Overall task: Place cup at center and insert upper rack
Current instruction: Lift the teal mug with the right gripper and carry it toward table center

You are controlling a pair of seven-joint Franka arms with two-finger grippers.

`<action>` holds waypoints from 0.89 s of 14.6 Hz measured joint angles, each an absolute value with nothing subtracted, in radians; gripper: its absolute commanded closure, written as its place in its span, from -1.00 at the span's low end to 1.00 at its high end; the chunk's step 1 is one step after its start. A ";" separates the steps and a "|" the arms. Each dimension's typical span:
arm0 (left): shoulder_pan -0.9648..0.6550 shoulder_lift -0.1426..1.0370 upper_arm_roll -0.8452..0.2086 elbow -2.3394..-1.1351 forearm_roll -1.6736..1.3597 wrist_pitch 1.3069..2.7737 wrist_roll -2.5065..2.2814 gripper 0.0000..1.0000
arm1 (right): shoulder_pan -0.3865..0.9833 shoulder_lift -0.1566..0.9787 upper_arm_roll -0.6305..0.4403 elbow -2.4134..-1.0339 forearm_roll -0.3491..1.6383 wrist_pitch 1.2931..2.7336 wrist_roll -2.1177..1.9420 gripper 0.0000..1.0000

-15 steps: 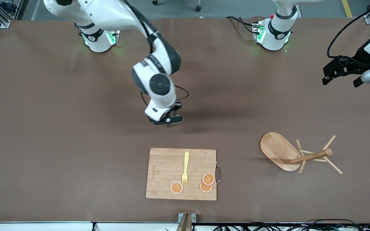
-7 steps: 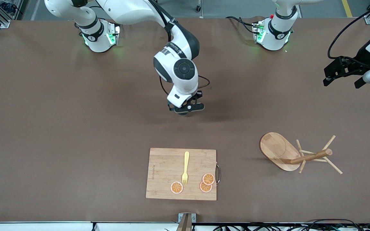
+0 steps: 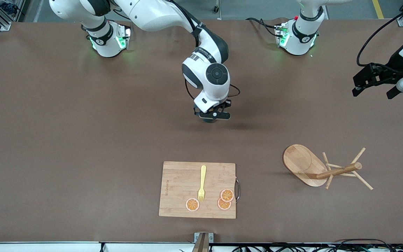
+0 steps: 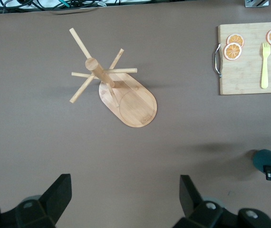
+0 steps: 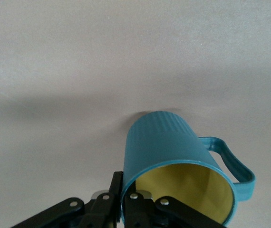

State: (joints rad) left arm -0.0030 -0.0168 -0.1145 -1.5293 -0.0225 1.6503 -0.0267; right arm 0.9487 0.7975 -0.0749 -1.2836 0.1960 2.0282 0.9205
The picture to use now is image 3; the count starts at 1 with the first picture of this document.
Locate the wooden mug tree rack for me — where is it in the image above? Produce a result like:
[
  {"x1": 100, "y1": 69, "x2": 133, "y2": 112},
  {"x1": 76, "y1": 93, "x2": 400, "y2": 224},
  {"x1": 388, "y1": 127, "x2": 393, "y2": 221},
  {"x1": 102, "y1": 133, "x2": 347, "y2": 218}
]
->
[{"x1": 283, "y1": 144, "x2": 374, "y2": 190}]

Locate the grey metal mounting bracket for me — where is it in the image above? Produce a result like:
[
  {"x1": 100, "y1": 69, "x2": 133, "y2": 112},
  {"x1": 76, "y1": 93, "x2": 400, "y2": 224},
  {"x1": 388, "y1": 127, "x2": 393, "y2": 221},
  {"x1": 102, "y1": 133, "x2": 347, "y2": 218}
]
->
[{"x1": 194, "y1": 232, "x2": 214, "y2": 243}]

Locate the bamboo cutting board metal handle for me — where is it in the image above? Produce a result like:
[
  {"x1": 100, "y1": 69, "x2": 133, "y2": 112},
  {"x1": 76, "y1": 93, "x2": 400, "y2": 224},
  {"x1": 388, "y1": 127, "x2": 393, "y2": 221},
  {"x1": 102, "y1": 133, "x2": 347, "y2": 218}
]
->
[{"x1": 159, "y1": 161, "x2": 241, "y2": 219}]

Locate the yellow plastic fork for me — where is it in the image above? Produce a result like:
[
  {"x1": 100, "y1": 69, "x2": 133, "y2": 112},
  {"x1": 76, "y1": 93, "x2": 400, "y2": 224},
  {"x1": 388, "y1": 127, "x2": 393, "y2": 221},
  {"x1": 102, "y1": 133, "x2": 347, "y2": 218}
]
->
[{"x1": 198, "y1": 165, "x2": 207, "y2": 203}]

